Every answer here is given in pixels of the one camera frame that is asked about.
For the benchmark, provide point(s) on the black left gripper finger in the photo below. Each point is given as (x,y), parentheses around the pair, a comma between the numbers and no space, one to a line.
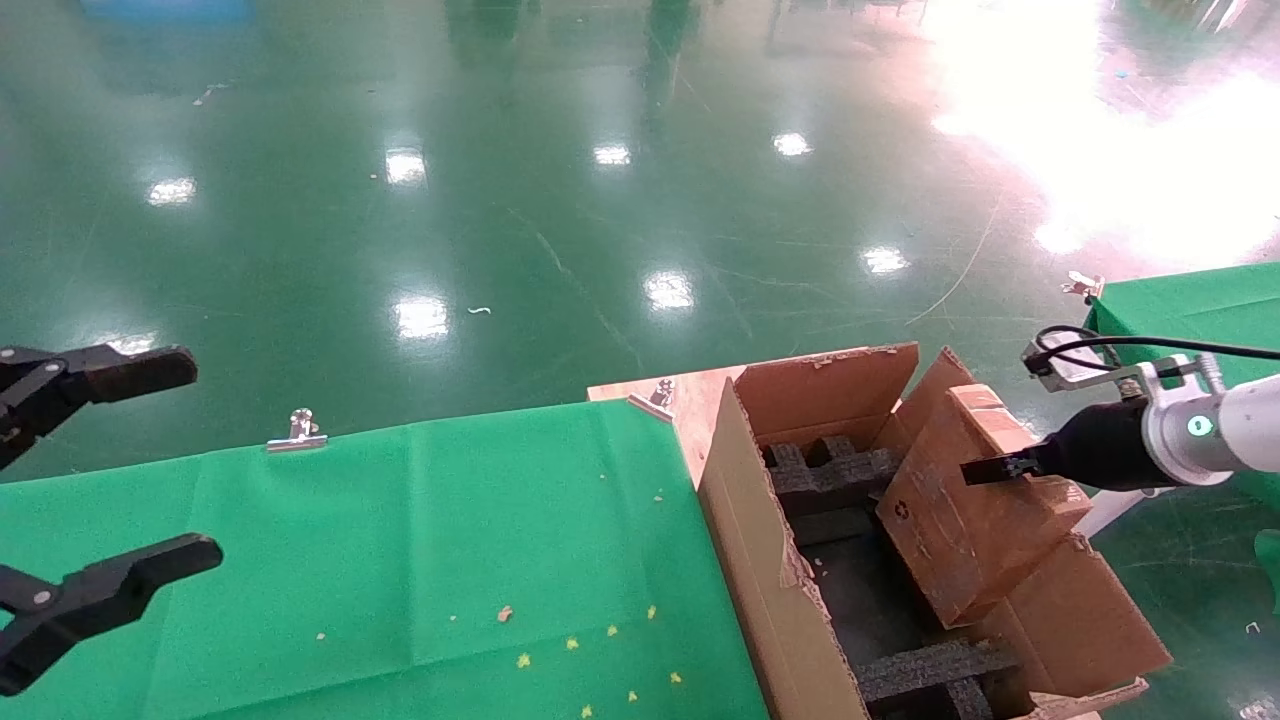
(110,372)
(110,590)

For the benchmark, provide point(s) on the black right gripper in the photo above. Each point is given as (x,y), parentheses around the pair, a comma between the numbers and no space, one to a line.
(1095,450)

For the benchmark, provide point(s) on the small brown cardboard box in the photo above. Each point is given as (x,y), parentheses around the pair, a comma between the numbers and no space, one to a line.
(950,540)

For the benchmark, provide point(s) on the large open cardboard carton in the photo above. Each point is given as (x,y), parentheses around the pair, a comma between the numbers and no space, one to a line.
(770,600)

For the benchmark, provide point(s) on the white table leg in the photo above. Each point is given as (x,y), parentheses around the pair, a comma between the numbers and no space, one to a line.
(1115,510)

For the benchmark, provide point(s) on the black foam insert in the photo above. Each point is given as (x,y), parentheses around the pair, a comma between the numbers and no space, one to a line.
(920,675)
(830,475)

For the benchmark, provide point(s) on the silver binder clip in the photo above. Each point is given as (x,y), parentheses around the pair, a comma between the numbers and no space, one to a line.
(1082,287)
(298,438)
(655,400)

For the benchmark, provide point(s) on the green table cloth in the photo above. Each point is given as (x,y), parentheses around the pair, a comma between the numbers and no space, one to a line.
(400,550)
(1200,300)

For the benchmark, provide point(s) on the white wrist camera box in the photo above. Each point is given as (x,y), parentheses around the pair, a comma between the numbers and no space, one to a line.
(1058,367)

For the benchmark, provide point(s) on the silver camera mounting bracket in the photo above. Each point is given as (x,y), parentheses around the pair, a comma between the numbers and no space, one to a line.
(1160,375)

